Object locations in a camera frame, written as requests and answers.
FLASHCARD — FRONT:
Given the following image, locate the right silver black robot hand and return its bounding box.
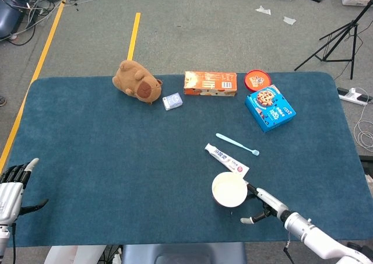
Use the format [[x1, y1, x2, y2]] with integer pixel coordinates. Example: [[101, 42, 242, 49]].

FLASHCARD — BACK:
[[240, 179, 291, 226]]

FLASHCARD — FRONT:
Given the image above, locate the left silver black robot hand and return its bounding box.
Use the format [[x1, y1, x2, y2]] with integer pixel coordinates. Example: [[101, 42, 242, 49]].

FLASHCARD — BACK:
[[0, 158, 50, 226]]

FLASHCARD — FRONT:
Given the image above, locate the white paper cup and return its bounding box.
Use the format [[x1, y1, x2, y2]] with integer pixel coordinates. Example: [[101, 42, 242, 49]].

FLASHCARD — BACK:
[[212, 171, 248, 209]]

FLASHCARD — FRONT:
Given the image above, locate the white toothpaste tube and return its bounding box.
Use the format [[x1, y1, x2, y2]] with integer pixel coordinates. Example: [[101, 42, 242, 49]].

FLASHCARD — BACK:
[[204, 143, 251, 178]]

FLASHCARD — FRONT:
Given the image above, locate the light blue toothbrush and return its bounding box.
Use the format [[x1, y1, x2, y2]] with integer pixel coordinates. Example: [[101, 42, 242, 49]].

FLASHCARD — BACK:
[[215, 133, 260, 156]]

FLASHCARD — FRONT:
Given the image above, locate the blue cookie box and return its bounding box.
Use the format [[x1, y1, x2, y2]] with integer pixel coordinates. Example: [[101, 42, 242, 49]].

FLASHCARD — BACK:
[[244, 84, 297, 133]]

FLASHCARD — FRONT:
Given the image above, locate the orange biscuit box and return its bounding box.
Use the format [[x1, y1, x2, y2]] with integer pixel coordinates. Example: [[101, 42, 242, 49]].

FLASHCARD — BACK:
[[183, 71, 238, 98]]

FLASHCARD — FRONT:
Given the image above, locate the small grey-blue card box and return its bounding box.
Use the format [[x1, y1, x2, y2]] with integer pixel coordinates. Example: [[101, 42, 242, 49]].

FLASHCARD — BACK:
[[162, 92, 184, 111]]

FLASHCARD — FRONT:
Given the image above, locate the white robot body shell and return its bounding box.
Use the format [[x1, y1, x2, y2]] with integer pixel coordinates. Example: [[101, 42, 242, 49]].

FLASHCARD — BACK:
[[43, 245, 107, 264]]

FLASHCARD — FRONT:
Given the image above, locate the black caster wheel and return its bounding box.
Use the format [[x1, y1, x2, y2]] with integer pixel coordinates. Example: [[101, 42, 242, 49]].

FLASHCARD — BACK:
[[346, 242, 373, 255]]

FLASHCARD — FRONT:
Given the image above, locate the blue grey seat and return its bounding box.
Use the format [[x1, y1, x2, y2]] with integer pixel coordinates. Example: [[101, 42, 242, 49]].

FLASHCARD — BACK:
[[121, 242, 248, 264]]

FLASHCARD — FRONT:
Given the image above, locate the dark blue table mat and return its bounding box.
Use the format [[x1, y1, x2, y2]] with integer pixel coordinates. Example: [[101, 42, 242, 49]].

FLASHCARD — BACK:
[[5, 72, 371, 247]]

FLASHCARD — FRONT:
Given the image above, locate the red round lid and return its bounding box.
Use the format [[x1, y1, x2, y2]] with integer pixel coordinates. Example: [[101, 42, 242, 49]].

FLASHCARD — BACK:
[[244, 69, 272, 92]]

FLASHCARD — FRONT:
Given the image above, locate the white power strip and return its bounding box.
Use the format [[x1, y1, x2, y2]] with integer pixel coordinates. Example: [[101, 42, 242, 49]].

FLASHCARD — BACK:
[[337, 86, 373, 106]]

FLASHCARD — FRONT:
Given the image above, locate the long yellow floor tape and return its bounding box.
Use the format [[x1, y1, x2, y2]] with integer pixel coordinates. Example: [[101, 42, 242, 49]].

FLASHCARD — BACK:
[[0, 0, 65, 174]]

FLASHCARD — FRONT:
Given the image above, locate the brown capybara plush toy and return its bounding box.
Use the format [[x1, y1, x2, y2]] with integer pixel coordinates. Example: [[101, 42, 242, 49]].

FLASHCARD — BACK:
[[112, 59, 163, 105]]

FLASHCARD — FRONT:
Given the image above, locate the dark blue machine base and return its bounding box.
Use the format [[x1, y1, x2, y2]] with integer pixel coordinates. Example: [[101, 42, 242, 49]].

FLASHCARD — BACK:
[[0, 0, 30, 39]]

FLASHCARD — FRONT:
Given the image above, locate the black tripod stand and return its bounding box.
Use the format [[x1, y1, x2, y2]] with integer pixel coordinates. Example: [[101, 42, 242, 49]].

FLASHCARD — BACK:
[[294, 0, 373, 80]]

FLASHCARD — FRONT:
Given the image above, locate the short yellow floor tape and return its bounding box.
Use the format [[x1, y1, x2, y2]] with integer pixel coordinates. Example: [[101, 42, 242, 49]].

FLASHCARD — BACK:
[[127, 12, 142, 61]]

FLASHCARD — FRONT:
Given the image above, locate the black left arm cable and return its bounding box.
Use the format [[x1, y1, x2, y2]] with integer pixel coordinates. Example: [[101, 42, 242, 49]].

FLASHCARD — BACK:
[[10, 223, 17, 264]]

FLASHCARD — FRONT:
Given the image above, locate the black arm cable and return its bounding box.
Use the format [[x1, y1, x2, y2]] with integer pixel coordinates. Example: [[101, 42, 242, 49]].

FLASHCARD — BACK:
[[284, 240, 295, 264], [10, 223, 17, 264]]

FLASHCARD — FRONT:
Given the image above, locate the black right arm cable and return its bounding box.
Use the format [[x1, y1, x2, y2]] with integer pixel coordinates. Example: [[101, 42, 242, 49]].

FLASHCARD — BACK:
[[284, 240, 295, 264]]

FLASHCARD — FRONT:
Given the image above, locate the white coiled cable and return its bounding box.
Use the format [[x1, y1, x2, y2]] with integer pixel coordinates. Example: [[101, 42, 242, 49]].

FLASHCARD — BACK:
[[353, 87, 373, 150]]

